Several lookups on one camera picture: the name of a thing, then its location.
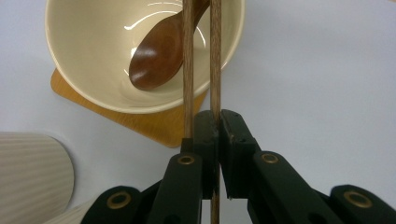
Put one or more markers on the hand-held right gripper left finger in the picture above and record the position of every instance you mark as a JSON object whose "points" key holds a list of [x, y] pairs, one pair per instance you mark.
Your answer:
{"points": [[205, 155]]}

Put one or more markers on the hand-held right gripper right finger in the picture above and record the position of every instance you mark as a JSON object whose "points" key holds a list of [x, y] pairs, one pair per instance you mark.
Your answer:
{"points": [[236, 161]]}

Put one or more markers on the carved wooden coaster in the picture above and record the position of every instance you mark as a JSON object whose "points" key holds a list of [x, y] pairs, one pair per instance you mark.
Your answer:
{"points": [[155, 127]]}

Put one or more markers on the slim brown chopstick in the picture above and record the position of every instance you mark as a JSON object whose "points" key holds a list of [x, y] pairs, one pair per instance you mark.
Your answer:
{"points": [[187, 77], [215, 62]]}

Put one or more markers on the brown wooden spoon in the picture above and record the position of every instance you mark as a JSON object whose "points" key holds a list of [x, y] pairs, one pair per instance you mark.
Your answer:
{"points": [[155, 62]]}

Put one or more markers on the cream ceramic bowl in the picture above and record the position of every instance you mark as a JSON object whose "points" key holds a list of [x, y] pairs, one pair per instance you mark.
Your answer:
{"points": [[93, 46]]}

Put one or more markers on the white table mat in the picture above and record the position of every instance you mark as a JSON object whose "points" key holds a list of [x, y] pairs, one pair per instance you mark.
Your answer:
{"points": [[311, 77]]}

